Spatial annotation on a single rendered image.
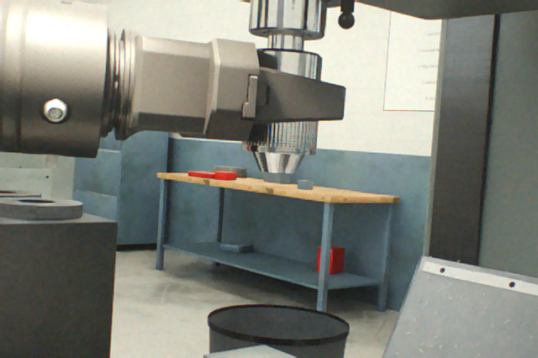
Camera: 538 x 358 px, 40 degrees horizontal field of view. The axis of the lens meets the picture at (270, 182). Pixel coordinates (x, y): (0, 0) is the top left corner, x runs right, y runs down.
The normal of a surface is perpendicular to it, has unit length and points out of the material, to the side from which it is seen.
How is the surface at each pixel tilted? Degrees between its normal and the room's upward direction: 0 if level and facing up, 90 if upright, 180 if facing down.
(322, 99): 90
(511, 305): 63
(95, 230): 90
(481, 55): 90
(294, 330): 86
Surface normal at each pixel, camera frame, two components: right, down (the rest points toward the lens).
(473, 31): -0.75, -0.02
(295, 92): 0.28, 0.07
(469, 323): -0.65, -0.44
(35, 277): 0.65, 0.08
